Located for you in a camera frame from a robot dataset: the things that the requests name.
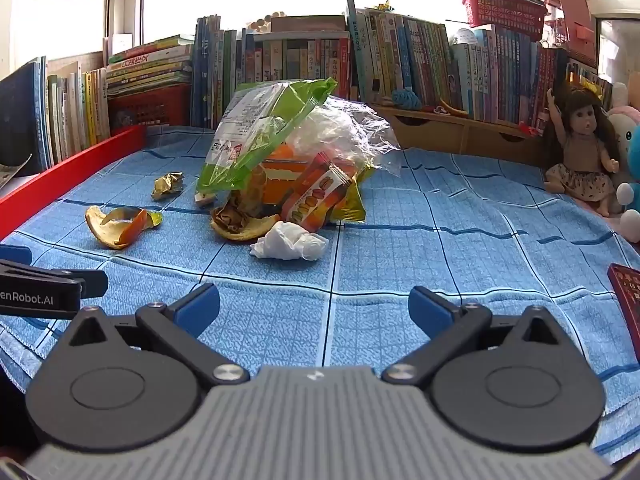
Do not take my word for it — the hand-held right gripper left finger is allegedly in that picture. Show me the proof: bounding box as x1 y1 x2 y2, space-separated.
47 282 251 386

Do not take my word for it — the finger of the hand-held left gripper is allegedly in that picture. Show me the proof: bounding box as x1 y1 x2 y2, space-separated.
0 259 108 300
0 244 34 267

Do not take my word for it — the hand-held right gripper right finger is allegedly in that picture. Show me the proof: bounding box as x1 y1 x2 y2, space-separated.
380 286 583 388

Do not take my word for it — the brown dried orange peel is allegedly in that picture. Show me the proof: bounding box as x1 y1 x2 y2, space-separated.
210 195 281 242

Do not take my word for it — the gold foil wrapper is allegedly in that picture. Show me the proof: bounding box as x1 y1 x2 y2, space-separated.
151 172 186 201

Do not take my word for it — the row of thin picture books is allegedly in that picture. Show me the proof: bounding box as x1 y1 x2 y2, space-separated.
45 62 111 163

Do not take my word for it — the stack of colourful books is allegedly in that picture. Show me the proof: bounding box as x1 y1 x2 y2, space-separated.
105 35 194 96

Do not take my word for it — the row of blue thin books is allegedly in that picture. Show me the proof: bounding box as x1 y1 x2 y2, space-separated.
192 15 238 131

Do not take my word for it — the row of blue-spined books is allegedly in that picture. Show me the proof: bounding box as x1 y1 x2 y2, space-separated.
449 25 571 128

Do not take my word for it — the row of tall picture books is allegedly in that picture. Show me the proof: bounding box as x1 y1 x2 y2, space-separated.
345 0 453 111

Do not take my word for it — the row of short dark-spined books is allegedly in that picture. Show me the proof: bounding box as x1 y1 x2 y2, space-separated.
235 35 352 88

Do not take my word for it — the row of small books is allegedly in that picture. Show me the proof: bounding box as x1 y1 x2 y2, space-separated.
565 57 614 111

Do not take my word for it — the blue checked blanket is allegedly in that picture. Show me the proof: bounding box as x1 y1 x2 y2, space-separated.
0 125 640 466

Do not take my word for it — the folded newspaper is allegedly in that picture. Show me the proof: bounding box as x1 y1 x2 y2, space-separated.
0 154 34 192

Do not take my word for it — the crumpled white tissue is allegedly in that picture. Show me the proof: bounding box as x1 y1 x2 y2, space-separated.
250 221 329 262

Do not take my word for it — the yellow snack packet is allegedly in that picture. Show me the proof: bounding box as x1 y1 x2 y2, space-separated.
330 165 376 223

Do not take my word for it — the large dark blue book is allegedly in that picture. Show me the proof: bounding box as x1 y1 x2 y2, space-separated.
0 59 49 173

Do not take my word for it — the orange cardboard box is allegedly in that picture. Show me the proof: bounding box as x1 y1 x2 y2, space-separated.
250 145 312 207

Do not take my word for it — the orange macaron snack packet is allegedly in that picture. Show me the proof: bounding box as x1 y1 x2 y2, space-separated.
281 152 358 233

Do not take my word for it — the wooden drawer unit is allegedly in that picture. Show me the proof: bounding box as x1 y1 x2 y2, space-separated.
370 102 547 167

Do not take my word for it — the red plastic crate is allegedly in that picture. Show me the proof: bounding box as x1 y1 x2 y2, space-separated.
107 82 193 133

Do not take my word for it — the clear plastic bag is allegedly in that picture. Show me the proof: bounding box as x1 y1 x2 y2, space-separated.
290 97 403 178

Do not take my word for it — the dark red book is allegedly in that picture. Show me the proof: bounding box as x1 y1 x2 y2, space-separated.
606 262 640 357

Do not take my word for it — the green snack bag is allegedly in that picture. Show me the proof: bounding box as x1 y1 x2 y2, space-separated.
196 78 338 206

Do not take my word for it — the blue yarn ball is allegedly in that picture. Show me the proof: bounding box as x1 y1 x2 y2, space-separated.
391 87 423 111

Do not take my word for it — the brown-haired doll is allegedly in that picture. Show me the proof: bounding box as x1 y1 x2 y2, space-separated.
542 85 622 218

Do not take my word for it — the blue and white plush toy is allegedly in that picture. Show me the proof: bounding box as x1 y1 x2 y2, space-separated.
606 105 640 246

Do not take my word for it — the brown cardboard box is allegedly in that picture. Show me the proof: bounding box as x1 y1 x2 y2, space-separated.
270 15 348 34

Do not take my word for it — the red plastic basket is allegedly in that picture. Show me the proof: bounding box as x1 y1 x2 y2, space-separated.
462 0 547 42

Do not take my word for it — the string of wooden beads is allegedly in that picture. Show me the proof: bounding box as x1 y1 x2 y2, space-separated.
244 11 291 32

